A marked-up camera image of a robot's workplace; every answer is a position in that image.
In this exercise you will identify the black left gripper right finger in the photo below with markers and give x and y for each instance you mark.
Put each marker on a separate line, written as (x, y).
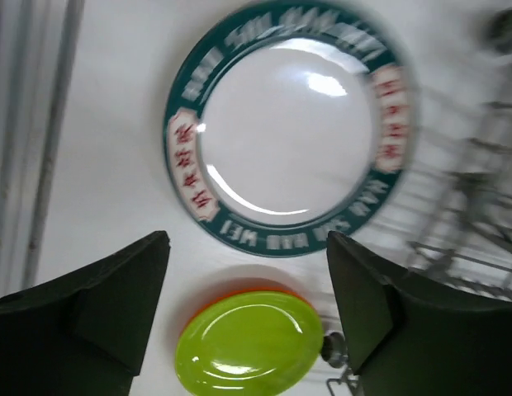
(407, 334)

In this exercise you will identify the white plate with green rim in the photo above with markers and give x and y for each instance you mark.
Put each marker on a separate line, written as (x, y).
(286, 121)

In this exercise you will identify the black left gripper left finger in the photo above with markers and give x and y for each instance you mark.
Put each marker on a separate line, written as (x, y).
(84, 333)

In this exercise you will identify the grey wire dish rack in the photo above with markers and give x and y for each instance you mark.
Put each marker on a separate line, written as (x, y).
(466, 241)

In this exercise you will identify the left aluminium rail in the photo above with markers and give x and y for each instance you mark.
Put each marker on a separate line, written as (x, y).
(38, 41)

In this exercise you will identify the orange plate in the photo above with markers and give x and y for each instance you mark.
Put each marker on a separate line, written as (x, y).
(245, 291)

